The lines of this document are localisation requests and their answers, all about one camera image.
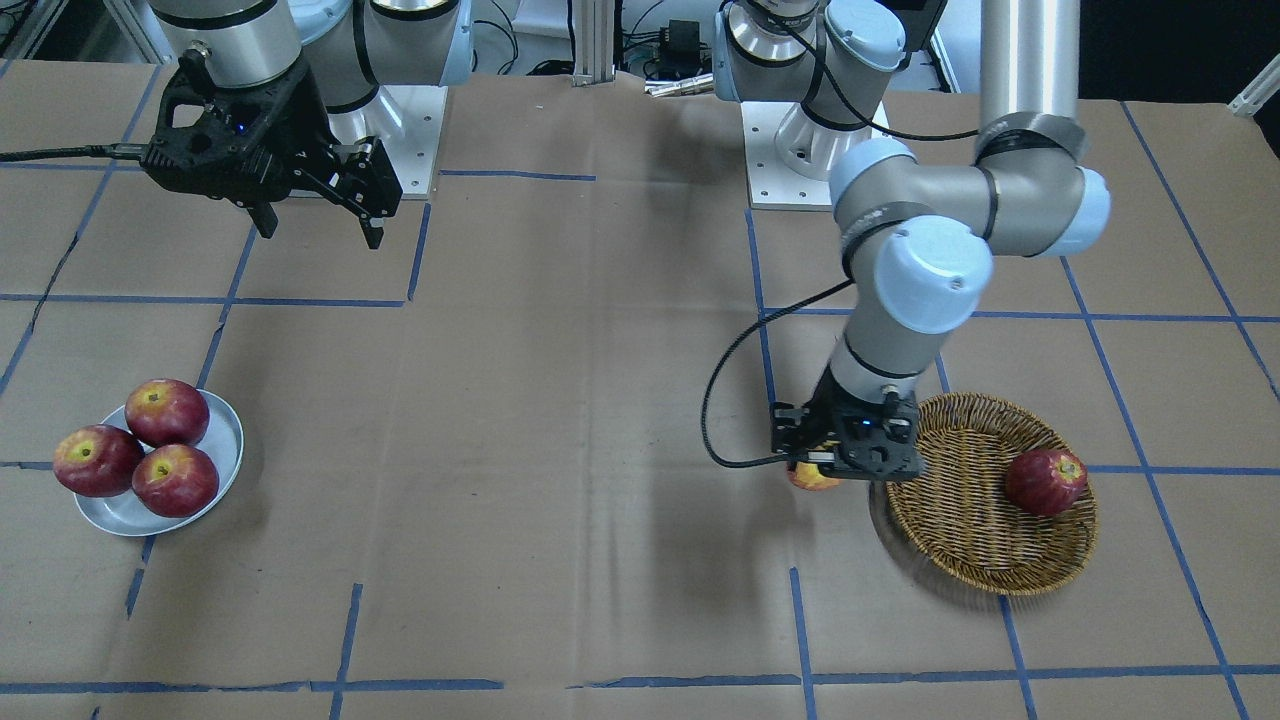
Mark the light blue plate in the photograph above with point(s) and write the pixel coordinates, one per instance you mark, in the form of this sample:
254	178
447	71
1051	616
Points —
125	516

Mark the carried red yellow apple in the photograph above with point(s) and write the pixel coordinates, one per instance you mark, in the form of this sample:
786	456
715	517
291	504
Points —
807	476

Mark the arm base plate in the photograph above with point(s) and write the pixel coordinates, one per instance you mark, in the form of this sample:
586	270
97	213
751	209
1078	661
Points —
788	156
415	130

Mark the aluminium frame post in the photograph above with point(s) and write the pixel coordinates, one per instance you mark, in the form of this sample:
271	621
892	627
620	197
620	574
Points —
593	31

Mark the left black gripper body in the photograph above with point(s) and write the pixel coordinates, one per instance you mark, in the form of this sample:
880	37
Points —
788	424

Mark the woven wicker basket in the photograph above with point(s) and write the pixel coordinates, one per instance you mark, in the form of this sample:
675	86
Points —
954	528

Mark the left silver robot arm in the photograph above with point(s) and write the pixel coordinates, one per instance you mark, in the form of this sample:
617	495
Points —
918	243

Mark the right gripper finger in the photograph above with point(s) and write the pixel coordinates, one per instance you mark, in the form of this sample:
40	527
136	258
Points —
264	218
373	229

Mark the red apple in basket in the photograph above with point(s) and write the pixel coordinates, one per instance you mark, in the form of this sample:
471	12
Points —
1045	481

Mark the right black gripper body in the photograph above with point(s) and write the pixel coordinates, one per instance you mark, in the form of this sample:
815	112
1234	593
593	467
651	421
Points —
297	128

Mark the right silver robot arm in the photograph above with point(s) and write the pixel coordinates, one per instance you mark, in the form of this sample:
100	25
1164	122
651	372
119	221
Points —
351	46

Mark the red apple on plate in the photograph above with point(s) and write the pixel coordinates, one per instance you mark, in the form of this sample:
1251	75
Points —
97	461
176	481
165	411

